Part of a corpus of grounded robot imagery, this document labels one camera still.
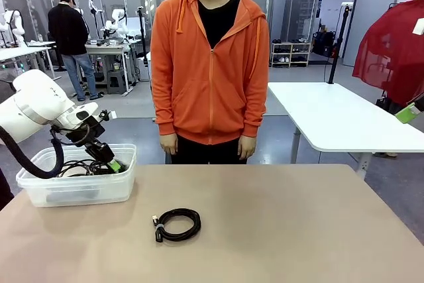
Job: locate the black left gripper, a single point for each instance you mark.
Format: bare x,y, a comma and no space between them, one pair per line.
86,129

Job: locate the orange sleeved left forearm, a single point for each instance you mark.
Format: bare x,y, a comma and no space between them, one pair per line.
254,117

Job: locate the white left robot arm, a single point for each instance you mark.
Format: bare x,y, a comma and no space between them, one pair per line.
33,107

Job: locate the orange sleeved right forearm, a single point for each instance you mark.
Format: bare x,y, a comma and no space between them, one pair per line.
165,117

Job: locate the person's right hand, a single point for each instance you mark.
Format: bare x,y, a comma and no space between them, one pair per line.
168,144

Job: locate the person's left hand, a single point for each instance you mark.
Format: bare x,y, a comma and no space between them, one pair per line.
247,147

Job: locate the black handbag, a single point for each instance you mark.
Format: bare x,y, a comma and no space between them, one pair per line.
382,103

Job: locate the clear plastic storage container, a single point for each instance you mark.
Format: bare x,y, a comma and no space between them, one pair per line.
112,183

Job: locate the red sheer garment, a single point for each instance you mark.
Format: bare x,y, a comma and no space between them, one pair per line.
391,51

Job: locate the dark grey plastic stool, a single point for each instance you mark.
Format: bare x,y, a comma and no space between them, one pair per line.
116,82

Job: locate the large white table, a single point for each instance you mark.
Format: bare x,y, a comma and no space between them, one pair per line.
331,114

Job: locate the black tripod pole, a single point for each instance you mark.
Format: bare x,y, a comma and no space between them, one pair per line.
335,57

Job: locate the grey metal workbench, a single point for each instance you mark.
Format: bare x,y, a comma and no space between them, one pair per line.
109,49

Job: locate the black equipment bag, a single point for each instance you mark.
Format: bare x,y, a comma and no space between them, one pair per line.
323,44

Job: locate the person in orange hoodie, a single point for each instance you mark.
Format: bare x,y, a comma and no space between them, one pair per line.
208,97

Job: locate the man in black sweater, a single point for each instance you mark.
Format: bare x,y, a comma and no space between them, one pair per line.
66,31

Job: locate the wooden shoe rack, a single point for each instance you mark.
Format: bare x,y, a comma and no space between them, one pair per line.
291,54

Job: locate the white standing desk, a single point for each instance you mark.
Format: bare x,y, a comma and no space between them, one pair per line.
23,51

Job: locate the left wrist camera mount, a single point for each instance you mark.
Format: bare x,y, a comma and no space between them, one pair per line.
107,115

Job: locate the black camera tripod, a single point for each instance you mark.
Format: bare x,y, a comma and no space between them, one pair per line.
143,31

